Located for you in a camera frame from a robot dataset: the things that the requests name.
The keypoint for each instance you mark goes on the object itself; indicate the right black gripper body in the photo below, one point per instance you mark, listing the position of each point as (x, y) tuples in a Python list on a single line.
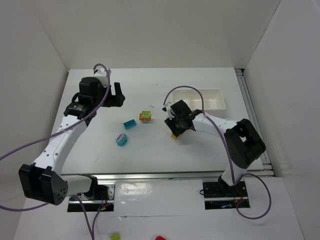
[(172, 127)]

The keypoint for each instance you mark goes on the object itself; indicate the teal rounded lego piece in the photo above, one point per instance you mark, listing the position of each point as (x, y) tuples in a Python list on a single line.
[(121, 140)]

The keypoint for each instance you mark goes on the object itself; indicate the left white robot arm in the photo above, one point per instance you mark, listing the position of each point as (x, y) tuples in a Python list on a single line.
[(42, 180)]

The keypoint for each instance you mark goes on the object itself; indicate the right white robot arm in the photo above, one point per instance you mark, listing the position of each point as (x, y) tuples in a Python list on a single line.
[(241, 140)]

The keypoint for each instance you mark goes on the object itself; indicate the teal rectangular lego brick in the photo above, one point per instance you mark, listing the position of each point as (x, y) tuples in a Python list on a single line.
[(129, 124)]

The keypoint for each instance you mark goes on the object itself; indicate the orange green lego stack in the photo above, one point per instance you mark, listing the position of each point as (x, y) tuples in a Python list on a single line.
[(145, 116)]

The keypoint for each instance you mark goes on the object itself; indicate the red object foreground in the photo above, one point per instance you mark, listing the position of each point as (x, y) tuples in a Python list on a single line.
[(159, 237)]

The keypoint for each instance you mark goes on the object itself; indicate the lime green lego foreground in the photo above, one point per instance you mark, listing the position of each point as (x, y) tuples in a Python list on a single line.
[(115, 236)]

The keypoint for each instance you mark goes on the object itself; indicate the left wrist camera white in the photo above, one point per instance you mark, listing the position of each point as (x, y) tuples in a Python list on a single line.
[(103, 76)]

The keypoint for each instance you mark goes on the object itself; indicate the aluminium rail front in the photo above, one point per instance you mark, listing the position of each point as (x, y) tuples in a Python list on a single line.
[(157, 176)]

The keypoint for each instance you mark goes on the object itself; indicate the aluminium rail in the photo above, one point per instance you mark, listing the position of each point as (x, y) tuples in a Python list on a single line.
[(265, 160), (157, 176)]

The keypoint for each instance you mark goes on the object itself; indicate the aluminium rail right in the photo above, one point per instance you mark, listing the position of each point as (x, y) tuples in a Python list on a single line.
[(265, 160)]

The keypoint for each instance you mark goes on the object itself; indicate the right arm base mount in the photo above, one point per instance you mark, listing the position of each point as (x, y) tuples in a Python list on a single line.
[(216, 199)]

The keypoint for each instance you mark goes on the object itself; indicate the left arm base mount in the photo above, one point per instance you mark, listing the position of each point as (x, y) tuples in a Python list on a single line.
[(102, 199)]

